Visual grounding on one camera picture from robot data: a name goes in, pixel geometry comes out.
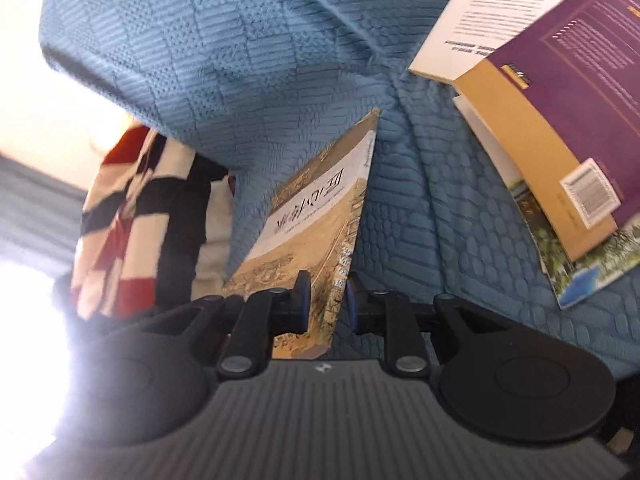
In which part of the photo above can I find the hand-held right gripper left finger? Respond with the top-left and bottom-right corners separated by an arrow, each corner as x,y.
135,270 -> 313,378

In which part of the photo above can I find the tan painting-cover book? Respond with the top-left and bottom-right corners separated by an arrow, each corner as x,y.
221,107 -> 381,359

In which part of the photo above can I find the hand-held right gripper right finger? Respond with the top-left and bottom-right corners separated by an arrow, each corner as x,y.
346,271 -> 506,378

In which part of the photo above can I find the white book with orange band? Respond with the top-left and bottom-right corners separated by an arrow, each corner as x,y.
409,0 -> 608,83

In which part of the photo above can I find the red black cream striped blanket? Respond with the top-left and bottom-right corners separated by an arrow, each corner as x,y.
70,125 -> 236,318

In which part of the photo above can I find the purple and tan book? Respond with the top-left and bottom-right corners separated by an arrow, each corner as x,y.
452,0 -> 640,263

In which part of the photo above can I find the photo-cover notebook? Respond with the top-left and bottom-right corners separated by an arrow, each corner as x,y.
452,94 -> 640,310

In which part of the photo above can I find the blue textured sofa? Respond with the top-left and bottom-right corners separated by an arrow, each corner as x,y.
37,0 -> 640,386

